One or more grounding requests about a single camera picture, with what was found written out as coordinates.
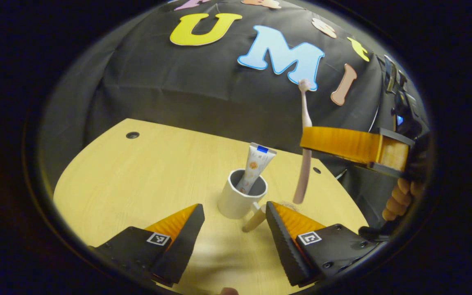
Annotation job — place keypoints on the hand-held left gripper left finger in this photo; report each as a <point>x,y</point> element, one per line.
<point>184,246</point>

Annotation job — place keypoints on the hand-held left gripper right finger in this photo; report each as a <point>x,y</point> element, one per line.
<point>285,250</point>

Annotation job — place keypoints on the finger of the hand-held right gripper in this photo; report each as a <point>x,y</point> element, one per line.
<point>342,143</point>

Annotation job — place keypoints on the pink toothbrush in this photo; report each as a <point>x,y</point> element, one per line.
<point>305,176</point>

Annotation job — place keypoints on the white toothpaste tube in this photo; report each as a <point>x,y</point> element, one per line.
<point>256,164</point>

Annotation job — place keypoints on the light wooden desktop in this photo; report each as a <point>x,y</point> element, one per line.
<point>137,172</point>

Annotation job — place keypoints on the black backdrop cloth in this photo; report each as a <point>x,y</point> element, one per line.
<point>178,82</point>

